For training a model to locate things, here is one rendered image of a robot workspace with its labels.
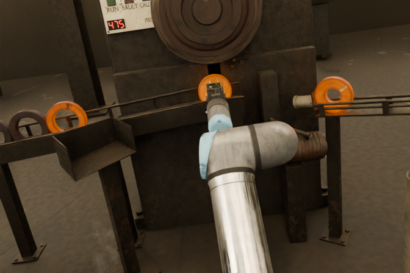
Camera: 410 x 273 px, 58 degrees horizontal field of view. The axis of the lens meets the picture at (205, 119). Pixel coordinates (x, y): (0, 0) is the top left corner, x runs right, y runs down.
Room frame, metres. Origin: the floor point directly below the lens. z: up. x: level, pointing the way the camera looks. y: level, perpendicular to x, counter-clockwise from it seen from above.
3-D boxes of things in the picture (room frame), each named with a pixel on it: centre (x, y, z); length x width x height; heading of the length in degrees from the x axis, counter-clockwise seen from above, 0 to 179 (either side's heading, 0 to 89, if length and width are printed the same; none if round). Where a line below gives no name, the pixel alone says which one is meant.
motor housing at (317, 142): (1.51, -0.40, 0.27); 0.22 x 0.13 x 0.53; 88
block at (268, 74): (1.66, -0.31, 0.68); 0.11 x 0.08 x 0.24; 178
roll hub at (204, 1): (1.56, -0.07, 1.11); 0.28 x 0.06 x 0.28; 88
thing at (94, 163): (1.42, 0.46, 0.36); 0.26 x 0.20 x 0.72; 123
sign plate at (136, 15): (1.78, 0.26, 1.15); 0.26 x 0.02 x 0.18; 88
